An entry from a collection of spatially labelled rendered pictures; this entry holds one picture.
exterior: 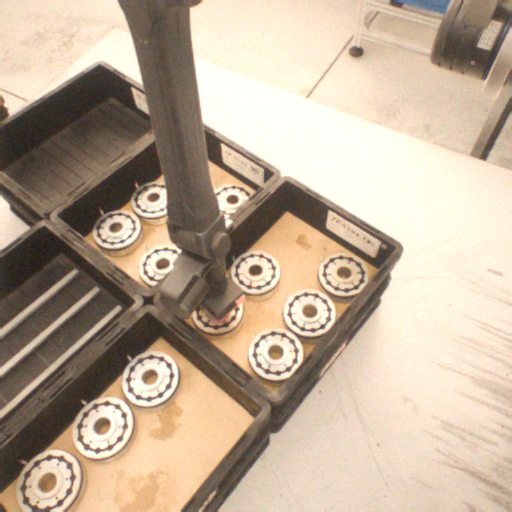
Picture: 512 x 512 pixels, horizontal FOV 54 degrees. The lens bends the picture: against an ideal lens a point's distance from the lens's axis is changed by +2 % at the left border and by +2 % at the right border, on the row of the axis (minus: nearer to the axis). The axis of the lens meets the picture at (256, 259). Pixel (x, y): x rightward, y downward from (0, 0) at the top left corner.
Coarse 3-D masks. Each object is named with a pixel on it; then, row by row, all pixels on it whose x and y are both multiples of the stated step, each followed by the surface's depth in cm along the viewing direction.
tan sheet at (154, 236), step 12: (216, 168) 120; (156, 180) 119; (216, 180) 118; (228, 180) 118; (252, 192) 116; (144, 228) 111; (156, 228) 111; (144, 240) 109; (156, 240) 109; (168, 240) 109; (132, 252) 108; (144, 252) 108; (120, 264) 106; (132, 264) 106; (132, 276) 105
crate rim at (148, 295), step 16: (208, 128) 114; (144, 144) 111; (128, 160) 109; (256, 160) 108; (272, 176) 105; (80, 192) 104; (256, 192) 103; (64, 208) 102; (240, 208) 101; (64, 224) 100; (80, 240) 98; (96, 256) 96; (144, 288) 92
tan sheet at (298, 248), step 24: (288, 216) 112; (264, 240) 109; (288, 240) 109; (312, 240) 108; (288, 264) 105; (312, 264) 105; (288, 288) 102; (312, 288) 102; (264, 312) 99; (336, 312) 99; (240, 336) 97; (240, 360) 94; (264, 384) 92
